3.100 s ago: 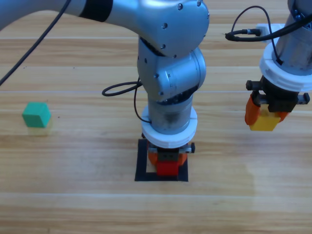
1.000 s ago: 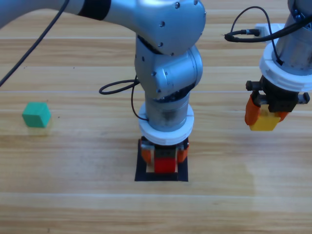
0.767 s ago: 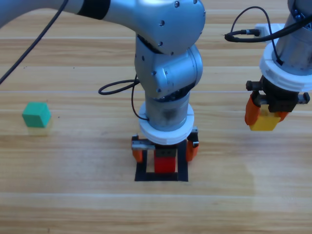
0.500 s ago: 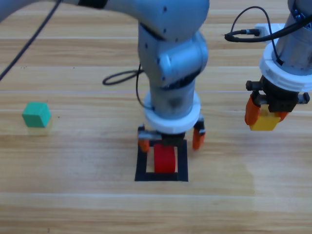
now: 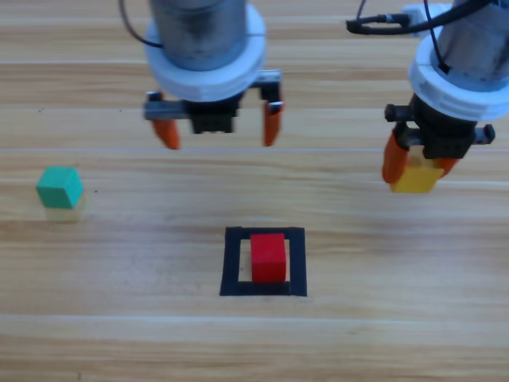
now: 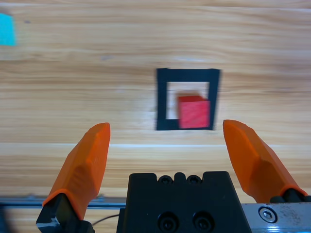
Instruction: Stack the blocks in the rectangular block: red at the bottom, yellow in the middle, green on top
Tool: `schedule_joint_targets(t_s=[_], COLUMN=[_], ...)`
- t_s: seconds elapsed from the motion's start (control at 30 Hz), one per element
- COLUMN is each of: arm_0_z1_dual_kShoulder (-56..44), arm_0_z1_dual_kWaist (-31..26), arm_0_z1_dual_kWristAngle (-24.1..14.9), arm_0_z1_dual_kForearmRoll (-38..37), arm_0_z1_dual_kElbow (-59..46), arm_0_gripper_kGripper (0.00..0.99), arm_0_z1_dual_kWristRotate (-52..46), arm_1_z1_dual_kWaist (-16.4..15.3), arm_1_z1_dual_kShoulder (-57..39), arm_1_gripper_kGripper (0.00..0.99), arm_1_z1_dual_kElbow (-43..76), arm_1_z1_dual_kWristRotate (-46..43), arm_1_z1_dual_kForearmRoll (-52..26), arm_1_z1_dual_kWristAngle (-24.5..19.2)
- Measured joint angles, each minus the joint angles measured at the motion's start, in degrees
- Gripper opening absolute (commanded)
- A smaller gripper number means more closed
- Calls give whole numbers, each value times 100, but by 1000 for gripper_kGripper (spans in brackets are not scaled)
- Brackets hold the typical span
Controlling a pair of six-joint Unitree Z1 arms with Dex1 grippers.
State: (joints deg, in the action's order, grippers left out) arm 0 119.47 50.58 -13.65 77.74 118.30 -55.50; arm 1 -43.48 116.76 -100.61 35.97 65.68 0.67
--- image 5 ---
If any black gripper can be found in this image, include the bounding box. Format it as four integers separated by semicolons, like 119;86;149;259
142;69;286;151
382;92;496;185

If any yellow wooden cube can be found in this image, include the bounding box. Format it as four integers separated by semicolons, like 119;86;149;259
389;145;445;195

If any red wooden cube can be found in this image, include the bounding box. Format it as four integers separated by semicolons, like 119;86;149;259
249;232;288;284

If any green wooden cube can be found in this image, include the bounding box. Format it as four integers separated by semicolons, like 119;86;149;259
35;166;84;210

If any black tape square outline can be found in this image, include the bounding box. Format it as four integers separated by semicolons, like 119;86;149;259
219;225;309;298

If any thin dark wire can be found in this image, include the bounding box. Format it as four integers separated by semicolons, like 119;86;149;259
422;0;453;76
118;0;164;49

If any black camera cable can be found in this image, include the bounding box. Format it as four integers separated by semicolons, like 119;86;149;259
344;0;494;37

